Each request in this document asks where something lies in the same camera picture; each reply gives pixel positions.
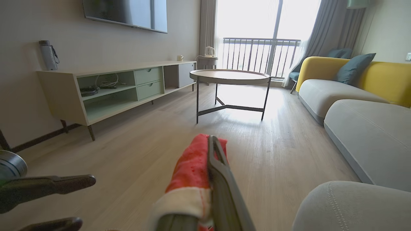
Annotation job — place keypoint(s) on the wide grey curtain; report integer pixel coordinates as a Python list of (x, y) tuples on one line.
[(330, 25)]

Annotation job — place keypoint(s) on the round coffee table metal legs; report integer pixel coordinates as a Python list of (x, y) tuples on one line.
[(229, 77)]

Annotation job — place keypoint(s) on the dark metal balcony railing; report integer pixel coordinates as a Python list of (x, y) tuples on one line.
[(257, 40)]

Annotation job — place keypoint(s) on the teal throw cushion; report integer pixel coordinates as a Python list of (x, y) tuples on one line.
[(353, 69)]

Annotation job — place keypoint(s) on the grey sofa seat section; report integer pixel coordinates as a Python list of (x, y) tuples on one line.
[(369, 134), (327, 94)]

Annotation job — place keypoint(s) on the grey window frame post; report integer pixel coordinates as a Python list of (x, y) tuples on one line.
[(276, 25)]

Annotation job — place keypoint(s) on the white electric kettle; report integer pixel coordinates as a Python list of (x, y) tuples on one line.
[(209, 52)]

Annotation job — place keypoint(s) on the rounded grey sofa seat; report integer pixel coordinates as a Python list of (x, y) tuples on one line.
[(353, 208)]

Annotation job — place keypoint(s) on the grey water bottle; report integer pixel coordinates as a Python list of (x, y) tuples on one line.
[(48, 56)]

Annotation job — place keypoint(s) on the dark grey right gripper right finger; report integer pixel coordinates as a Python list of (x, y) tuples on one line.
[(224, 199)]

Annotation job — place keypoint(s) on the small round side table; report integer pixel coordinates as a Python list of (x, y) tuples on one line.
[(208, 59)]

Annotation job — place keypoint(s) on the pale green cabinet drawer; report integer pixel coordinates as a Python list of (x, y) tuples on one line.
[(147, 76), (149, 90)]

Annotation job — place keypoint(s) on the white wall socket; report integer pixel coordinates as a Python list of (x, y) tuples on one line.
[(408, 56)]

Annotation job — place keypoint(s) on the wall mounted flat television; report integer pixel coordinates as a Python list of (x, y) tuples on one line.
[(128, 12)]

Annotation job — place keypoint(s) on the grey cabinet door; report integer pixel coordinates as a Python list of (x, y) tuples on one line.
[(187, 74)]

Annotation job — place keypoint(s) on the red mesh garment white hem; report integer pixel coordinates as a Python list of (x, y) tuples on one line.
[(189, 173)]

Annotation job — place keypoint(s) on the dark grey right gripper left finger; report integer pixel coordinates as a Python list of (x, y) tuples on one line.
[(176, 224)]

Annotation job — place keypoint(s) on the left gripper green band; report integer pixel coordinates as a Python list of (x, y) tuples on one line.
[(11, 166)]

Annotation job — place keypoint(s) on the pale green lamp shade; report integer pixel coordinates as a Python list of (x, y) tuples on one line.
[(356, 3)]

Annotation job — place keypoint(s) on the yellow sofa backrest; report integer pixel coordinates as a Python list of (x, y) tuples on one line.
[(388, 77)]

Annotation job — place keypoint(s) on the beige television cabinet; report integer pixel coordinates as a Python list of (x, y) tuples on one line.
[(64, 96)]

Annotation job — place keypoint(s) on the narrow beige curtain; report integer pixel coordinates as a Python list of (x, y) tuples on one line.
[(207, 25)]

